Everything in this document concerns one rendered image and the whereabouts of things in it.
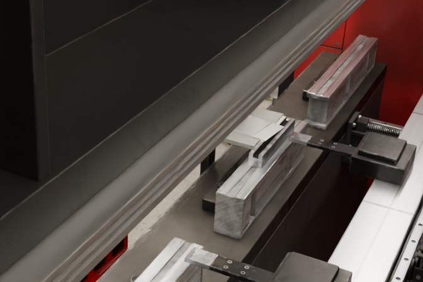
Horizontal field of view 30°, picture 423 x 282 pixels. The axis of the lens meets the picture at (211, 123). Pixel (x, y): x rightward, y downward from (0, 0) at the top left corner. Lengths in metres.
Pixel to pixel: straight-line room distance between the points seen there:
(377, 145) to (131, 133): 1.10
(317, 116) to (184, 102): 1.39
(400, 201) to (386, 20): 1.01
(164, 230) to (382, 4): 1.17
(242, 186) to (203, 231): 0.12
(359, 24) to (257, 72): 1.74
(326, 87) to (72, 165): 1.57
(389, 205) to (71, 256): 1.10
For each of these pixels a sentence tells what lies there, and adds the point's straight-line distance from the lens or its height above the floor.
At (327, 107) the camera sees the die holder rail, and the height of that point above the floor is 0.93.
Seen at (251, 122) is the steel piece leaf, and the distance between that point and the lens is 1.74.
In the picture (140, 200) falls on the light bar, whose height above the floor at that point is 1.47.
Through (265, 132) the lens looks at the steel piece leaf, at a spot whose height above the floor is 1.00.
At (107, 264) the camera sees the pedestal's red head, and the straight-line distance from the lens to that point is 1.65.
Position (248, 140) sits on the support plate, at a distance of 1.67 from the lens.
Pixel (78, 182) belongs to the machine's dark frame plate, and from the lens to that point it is 0.53.
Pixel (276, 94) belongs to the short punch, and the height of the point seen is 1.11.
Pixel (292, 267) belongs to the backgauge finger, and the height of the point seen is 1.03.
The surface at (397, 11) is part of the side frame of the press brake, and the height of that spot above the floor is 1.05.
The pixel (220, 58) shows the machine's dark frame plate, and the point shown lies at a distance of 0.70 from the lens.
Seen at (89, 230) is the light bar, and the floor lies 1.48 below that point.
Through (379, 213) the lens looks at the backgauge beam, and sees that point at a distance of 1.51.
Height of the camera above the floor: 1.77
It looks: 27 degrees down
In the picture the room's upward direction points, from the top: 4 degrees clockwise
